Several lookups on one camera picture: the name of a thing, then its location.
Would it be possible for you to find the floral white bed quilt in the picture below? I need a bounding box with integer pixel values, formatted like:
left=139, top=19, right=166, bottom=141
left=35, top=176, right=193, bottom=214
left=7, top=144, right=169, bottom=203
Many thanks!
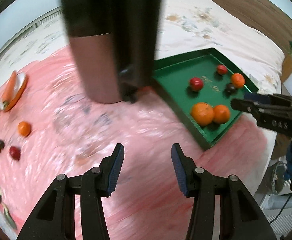
left=0, top=0, right=285, bottom=205

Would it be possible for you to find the orange rimmed white plate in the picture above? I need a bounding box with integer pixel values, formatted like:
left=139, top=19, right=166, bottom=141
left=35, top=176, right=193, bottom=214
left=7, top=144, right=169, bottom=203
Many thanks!
left=1, top=72, right=28, bottom=112

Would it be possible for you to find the pink plastic sheet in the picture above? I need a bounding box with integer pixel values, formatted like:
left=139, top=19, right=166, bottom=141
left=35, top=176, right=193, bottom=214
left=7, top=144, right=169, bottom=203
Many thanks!
left=0, top=48, right=273, bottom=239

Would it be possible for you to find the wooden headboard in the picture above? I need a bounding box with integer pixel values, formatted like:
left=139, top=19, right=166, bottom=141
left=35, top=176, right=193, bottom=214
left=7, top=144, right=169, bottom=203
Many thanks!
left=212, top=0, right=292, bottom=82

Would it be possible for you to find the black rose-gold electric kettle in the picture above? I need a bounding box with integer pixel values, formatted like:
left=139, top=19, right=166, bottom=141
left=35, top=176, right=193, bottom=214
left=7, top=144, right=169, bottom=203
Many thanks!
left=60, top=0, right=161, bottom=104

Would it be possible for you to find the dark plum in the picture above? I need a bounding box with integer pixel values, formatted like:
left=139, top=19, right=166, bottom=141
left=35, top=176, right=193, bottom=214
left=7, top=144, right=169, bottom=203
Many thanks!
left=0, top=140, right=4, bottom=149
left=226, top=83, right=238, bottom=94

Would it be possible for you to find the green rectangular tray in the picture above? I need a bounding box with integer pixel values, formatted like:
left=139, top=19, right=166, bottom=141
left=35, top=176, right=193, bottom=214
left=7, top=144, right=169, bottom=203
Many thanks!
left=153, top=48, right=258, bottom=150

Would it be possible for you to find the orange carrot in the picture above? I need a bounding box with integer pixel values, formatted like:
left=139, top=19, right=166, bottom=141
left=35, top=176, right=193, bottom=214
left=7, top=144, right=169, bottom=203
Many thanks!
left=1, top=70, right=17, bottom=109

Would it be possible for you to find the orange mandarin front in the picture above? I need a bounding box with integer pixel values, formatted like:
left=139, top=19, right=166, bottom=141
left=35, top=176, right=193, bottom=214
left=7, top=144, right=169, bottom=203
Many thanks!
left=190, top=102, right=214, bottom=127

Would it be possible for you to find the small orange mandarin back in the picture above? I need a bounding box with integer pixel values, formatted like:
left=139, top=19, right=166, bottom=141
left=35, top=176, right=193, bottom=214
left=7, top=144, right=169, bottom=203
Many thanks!
left=17, top=121, right=32, bottom=137

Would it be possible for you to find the green leaf lower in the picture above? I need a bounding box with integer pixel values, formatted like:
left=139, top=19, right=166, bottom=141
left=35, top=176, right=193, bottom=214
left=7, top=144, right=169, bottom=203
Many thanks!
left=3, top=204, right=17, bottom=230

